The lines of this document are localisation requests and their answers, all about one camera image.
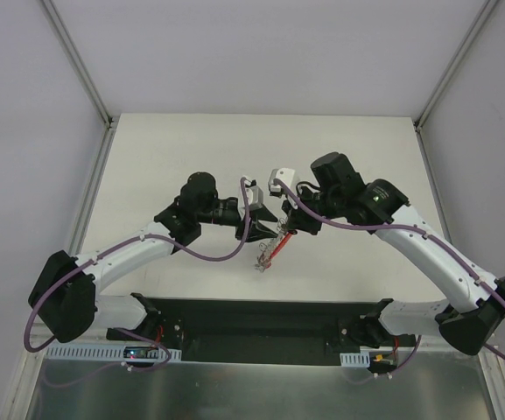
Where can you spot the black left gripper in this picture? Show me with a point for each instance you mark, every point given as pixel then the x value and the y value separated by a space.
pixel 243 223

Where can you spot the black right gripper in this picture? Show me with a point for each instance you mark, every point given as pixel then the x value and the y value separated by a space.
pixel 300 217

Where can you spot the red-handled metal key organizer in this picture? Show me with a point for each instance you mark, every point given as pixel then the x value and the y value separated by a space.
pixel 271 248

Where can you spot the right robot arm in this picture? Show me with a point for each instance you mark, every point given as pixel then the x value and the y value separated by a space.
pixel 473 305

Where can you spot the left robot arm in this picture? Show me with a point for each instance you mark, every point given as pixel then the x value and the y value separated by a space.
pixel 68 295

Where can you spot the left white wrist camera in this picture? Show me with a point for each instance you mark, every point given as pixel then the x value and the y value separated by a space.
pixel 250 196

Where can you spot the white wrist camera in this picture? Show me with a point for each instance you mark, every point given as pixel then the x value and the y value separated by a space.
pixel 281 180
pixel 250 196

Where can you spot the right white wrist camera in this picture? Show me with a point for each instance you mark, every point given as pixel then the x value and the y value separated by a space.
pixel 281 180

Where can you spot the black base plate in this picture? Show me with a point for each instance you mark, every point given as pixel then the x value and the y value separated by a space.
pixel 267 332

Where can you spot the right white cable duct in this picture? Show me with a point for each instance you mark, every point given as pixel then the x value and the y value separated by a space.
pixel 355 360

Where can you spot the white cable duct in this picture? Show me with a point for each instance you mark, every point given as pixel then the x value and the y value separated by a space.
pixel 355 360
pixel 117 352

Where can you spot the left aluminium frame post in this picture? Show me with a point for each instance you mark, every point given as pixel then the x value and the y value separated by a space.
pixel 76 62

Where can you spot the aluminium frame post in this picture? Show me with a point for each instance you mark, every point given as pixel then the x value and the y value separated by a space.
pixel 476 28
pixel 76 62

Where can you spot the left white cable duct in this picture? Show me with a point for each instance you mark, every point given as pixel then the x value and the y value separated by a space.
pixel 117 352

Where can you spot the right aluminium frame post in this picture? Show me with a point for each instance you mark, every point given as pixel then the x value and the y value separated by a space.
pixel 476 28

